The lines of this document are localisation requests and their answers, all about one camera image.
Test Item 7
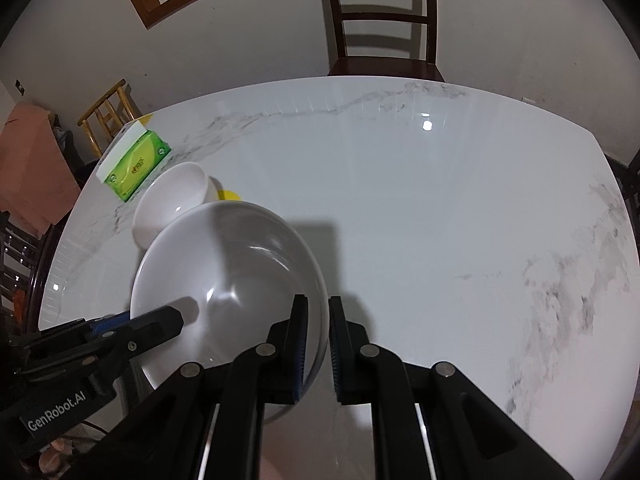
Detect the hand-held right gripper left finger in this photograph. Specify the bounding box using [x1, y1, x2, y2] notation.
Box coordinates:
[65, 295, 309, 480]

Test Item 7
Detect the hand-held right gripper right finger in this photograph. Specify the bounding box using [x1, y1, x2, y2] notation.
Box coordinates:
[328, 296, 574, 480]

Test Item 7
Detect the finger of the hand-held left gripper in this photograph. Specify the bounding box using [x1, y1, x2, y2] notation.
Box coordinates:
[16, 305, 185, 395]
[7, 311, 132, 357]

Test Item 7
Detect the large pale pink bowl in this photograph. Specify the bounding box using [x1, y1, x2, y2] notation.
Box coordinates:
[130, 201, 329, 423]

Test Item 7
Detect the person's left hand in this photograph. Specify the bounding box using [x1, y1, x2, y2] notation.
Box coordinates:
[40, 442, 76, 472]

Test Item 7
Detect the dark wooden chair with rails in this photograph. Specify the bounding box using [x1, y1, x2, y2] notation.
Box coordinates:
[0, 210, 66, 332]

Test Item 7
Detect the white bowl with grey print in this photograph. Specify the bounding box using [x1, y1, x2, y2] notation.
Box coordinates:
[132, 162, 208, 251]

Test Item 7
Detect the green tissue box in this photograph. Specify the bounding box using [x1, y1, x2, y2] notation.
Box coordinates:
[96, 120, 172, 203]

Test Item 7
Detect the light bamboo chair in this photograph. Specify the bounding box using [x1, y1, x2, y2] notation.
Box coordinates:
[77, 79, 143, 158]

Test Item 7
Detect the dark wooden slat-back chair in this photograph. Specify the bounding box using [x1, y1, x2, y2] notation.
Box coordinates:
[320, 0, 446, 82]

